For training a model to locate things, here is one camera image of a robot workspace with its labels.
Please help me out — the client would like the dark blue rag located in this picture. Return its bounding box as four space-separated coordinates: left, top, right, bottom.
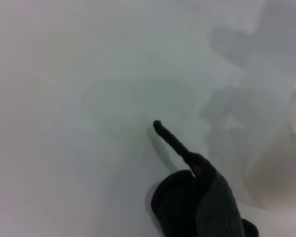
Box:
150 119 260 237

